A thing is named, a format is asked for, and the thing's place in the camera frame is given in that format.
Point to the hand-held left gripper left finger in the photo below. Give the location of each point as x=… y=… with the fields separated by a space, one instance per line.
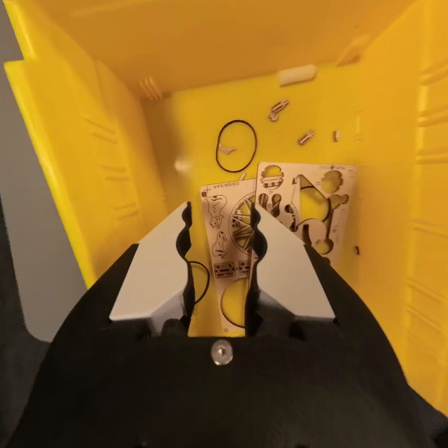
x=150 y=280

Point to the white wax stick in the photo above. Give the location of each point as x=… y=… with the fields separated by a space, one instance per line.
x=297 y=75

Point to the black rubber band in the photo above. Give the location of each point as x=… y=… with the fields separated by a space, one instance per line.
x=208 y=280
x=238 y=121

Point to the yellow storage bin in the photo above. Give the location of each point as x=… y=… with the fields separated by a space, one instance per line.
x=315 y=35

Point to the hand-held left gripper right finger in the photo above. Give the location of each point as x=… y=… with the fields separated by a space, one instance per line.
x=294 y=280

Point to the wooden parts sheet animal outlines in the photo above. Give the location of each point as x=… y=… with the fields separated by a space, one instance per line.
x=227 y=259

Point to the wooden parts sheet round cutouts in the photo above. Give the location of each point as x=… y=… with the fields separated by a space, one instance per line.
x=297 y=169

